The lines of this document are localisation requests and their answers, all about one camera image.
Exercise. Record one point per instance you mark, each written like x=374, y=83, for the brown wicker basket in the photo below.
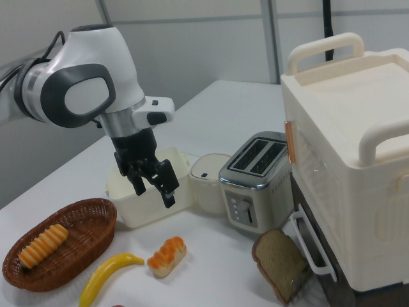
x=86, y=233

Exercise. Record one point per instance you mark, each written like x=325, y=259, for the white round lidded container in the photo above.
x=206, y=188

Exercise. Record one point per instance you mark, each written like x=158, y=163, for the black pole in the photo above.
x=327, y=28

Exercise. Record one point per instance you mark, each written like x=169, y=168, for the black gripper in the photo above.
x=135, y=145

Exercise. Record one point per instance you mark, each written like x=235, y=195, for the striped orange bread roll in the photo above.
x=43, y=245

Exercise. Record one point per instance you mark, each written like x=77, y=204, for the orange glazed bread loaf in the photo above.
x=167, y=256

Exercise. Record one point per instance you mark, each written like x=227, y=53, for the white square plastic bin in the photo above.
x=150, y=208

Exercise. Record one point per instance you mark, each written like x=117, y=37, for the silver two-slot toaster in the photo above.
x=252, y=188

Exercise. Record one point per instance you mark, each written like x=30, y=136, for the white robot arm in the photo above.
x=96, y=57

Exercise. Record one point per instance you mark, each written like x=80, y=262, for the large cream toy oven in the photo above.
x=351, y=160

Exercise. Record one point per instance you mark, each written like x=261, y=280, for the yellow toy banana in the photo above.
x=102, y=276

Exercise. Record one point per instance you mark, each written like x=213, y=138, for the brown bread slice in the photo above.
x=278, y=262

